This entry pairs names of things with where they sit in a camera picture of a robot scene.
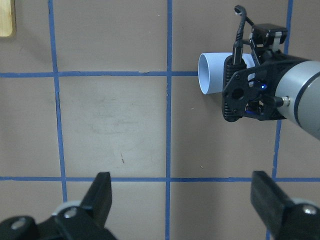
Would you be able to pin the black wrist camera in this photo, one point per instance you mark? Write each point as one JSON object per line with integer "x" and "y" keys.
{"x": 268, "y": 35}

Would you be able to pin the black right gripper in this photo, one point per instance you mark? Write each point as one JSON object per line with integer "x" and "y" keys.
{"x": 269, "y": 90}

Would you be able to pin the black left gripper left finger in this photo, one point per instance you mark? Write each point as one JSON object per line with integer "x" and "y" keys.
{"x": 85, "y": 219}

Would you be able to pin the wooden mug tree stand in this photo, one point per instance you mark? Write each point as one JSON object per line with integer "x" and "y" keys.
{"x": 7, "y": 18}

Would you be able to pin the light blue paper cup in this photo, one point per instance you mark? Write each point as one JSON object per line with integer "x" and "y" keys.
{"x": 211, "y": 71}

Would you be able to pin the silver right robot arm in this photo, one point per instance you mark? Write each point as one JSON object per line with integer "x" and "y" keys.
{"x": 309, "y": 106}

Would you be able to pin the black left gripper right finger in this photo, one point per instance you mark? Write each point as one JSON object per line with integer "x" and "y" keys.
{"x": 286, "y": 218}

